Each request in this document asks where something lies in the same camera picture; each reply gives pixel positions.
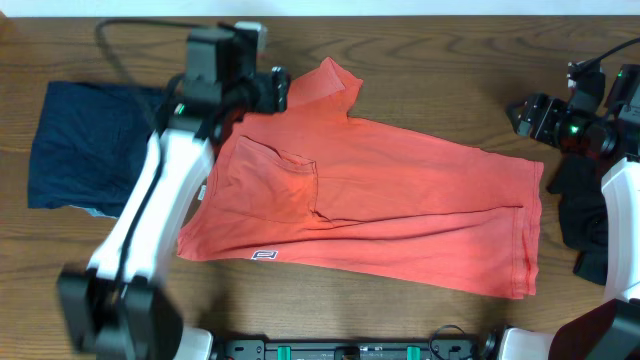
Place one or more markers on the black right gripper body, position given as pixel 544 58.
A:
pixel 533 116

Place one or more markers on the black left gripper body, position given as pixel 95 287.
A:
pixel 278 89

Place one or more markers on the coral red t-shirt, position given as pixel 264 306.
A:
pixel 315 186

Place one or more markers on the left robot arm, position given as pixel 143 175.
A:
pixel 117 308

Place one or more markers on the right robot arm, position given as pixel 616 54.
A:
pixel 601 126

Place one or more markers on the black garment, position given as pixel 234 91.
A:
pixel 583 216

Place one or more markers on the folded navy blue garment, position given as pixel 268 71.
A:
pixel 88 150

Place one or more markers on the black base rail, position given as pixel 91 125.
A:
pixel 447 348

